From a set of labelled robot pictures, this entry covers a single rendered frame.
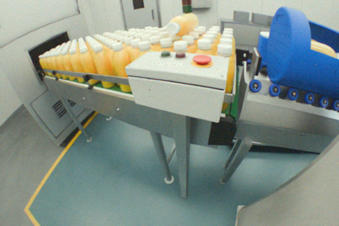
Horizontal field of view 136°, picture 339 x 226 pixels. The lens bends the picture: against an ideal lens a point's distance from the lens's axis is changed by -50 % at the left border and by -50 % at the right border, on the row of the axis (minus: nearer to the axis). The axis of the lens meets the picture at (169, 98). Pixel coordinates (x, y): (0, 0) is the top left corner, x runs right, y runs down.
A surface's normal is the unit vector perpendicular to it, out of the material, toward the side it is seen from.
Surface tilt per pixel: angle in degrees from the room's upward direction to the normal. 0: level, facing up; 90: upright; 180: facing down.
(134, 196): 0
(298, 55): 84
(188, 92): 90
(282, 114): 71
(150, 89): 90
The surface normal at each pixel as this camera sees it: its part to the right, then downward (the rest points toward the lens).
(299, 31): -0.39, 0.04
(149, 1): -0.29, 0.61
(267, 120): -0.41, 0.30
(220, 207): -0.10, -0.79
